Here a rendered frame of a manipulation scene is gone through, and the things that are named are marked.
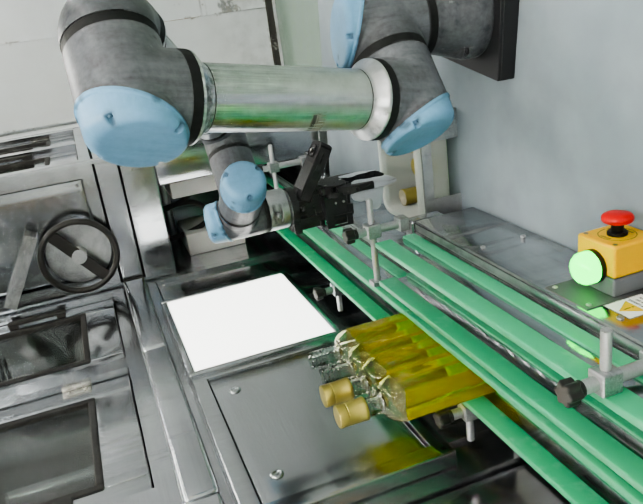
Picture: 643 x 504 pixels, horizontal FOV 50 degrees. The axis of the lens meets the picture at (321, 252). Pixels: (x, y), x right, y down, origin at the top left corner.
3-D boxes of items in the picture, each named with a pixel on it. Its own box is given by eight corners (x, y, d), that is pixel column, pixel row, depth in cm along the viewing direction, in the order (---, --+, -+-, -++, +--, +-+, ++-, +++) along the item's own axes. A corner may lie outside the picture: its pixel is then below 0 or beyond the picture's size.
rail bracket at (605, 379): (650, 361, 78) (549, 397, 74) (652, 302, 75) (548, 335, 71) (679, 378, 74) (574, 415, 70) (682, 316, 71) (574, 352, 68)
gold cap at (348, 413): (365, 420, 102) (337, 429, 101) (358, 396, 103) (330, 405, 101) (372, 420, 99) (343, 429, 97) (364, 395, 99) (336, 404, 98)
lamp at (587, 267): (583, 275, 93) (564, 281, 92) (583, 244, 92) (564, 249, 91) (606, 286, 89) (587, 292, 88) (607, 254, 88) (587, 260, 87)
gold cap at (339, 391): (346, 393, 108) (320, 401, 107) (344, 373, 107) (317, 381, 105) (355, 404, 105) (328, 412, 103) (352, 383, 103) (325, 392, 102)
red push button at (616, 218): (593, 236, 92) (594, 211, 90) (618, 229, 93) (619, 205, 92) (615, 244, 88) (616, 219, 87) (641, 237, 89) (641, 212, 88)
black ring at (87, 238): (126, 277, 199) (49, 296, 193) (109, 207, 192) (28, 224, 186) (128, 283, 195) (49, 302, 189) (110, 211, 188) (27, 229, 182)
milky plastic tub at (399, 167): (419, 201, 152) (383, 210, 149) (411, 98, 144) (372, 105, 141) (461, 221, 136) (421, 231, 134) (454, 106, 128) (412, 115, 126)
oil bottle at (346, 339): (441, 327, 126) (332, 360, 120) (439, 300, 124) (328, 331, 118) (457, 340, 121) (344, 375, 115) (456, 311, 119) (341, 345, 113)
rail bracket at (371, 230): (407, 272, 134) (348, 289, 130) (400, 189, 128) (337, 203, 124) (415, 277, 131) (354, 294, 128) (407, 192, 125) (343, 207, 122)
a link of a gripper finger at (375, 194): (398, 202, 135) (351, 210, 134) (395, 172, 133) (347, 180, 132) (401, 206, 132) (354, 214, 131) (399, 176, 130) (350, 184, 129)
